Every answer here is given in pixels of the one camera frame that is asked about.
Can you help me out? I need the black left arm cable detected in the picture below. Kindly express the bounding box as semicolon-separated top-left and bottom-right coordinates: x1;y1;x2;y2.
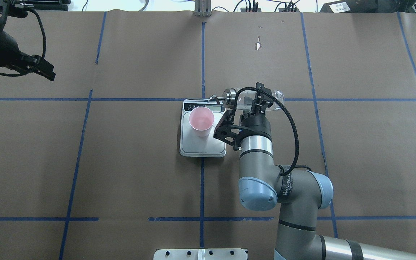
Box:
0;5;47;78

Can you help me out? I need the pink plastic cup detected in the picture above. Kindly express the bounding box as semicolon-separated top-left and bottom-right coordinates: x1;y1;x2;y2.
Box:
188;107;215;137

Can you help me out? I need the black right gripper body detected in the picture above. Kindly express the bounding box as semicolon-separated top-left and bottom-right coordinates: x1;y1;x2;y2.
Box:
239;105;272;139

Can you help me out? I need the black folded tripod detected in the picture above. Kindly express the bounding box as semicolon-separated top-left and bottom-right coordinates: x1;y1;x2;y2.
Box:
20;0;71;11

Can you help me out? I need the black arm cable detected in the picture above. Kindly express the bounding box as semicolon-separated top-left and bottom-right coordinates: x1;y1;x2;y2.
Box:
0;5;47;78
237;87;311;177

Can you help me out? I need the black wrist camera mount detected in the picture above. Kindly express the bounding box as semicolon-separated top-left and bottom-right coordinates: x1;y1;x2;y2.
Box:
0;0;28;22
213;110;245;151

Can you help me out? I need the black box with label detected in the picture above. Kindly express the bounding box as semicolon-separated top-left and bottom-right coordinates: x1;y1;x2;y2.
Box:
319;0;378;13

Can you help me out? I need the clear glass sauce bottle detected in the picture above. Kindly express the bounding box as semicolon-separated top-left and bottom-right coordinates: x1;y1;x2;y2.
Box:
209;88;285;111

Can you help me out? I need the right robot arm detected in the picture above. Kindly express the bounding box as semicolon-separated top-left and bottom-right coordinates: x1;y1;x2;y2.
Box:
235;83;416;260

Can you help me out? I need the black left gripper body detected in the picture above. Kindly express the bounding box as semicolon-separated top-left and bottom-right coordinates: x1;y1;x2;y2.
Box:
0;31;45;74

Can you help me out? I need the digital kitchen scale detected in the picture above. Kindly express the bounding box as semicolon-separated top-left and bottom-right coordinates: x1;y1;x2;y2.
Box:
179;99;227;158

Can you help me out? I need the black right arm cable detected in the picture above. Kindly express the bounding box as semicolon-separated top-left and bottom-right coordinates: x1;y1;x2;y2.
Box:
237;87;311;177

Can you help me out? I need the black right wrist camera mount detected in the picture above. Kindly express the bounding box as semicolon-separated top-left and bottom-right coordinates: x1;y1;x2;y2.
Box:
213;110;245;151

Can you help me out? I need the white pedestal column base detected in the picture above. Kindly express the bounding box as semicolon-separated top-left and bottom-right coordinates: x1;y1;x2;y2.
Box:
153;248;249;260

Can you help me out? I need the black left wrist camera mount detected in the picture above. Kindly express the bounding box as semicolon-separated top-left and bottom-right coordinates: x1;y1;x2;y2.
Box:
0;0;28;22

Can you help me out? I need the aluminium frame post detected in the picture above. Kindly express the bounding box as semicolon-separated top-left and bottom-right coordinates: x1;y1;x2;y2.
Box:
194;0;212;17

